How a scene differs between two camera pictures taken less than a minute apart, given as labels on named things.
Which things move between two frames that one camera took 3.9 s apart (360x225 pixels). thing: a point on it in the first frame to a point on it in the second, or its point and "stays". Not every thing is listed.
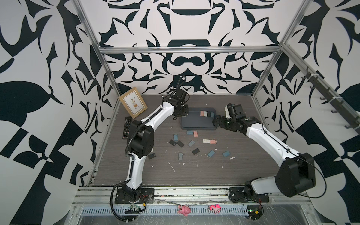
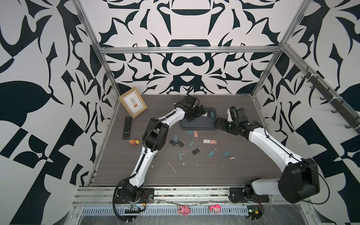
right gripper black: (221, 123) stays
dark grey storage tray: (199, 118) stays
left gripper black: (185, 113) to (198, 112)
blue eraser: (226, 153) stays
